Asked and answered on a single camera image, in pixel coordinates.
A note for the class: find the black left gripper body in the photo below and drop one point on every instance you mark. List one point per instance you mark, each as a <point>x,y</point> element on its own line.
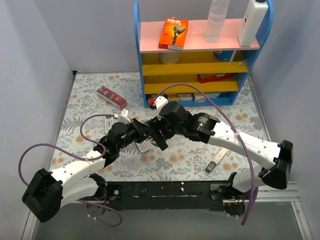
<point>138,127</point>

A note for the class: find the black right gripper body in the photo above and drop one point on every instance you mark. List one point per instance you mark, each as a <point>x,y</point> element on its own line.
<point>158,133</point>

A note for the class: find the black slim remote control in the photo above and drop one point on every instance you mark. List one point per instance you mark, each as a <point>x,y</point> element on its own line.
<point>158,131</point>

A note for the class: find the white slim remote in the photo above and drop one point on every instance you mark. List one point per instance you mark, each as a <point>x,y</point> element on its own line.
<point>220,155</point>

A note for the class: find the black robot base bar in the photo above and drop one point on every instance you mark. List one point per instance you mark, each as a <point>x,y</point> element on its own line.
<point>172,195</point>

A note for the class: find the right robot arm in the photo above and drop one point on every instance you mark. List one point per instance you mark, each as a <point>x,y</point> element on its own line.
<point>274,160</point>

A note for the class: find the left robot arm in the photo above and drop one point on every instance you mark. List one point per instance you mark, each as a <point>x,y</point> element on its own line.
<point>49,191</point>

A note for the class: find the large white remote control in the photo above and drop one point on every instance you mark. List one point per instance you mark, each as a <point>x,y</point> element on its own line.
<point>108,122</point>

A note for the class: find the small white remote control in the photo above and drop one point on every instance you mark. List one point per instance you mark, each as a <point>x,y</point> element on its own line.
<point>143,147</point>

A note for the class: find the red white toothpaste box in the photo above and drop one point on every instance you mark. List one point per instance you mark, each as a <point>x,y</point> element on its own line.
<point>111,97</point>

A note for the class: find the red snack box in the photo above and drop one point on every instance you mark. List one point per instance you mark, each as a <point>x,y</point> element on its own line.
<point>213,77</point>

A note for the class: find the blue yellow wooden shelf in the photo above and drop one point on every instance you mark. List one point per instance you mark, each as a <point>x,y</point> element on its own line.
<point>197,57</point>

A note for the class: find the small black device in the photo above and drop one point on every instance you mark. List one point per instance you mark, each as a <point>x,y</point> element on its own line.
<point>209,168</point>

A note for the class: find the blue paper cup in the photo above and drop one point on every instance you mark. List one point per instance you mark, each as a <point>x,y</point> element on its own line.
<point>225,55</point>

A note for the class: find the orange razor box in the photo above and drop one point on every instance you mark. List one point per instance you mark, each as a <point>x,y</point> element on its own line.
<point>173,34</point>

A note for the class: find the clear plastic bottle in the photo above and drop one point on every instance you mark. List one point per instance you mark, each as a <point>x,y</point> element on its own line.
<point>216,18</point>

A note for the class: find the white plastic bottle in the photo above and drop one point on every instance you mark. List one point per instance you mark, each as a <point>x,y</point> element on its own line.
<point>252,19</point>

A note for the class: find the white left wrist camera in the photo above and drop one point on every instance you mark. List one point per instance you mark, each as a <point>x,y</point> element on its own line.
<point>122,117</point>

